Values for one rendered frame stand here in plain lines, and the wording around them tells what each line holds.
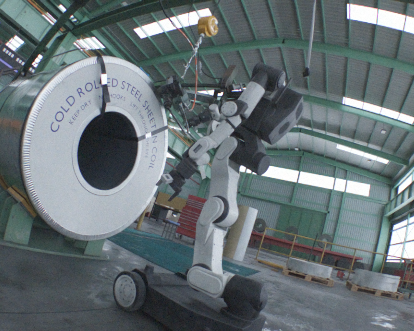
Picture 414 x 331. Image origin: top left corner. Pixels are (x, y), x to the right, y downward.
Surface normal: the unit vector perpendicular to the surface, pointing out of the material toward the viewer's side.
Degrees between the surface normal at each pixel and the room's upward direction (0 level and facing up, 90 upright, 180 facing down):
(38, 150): 90
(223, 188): 90
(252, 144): 90
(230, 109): 95
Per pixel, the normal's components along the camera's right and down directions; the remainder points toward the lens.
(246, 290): -0.26, -0.72
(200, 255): -0.52, -0.37
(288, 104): -0.36, -0.26
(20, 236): 0.87, 0.17
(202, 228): -0.69, 0.03
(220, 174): -0.48, 0.05
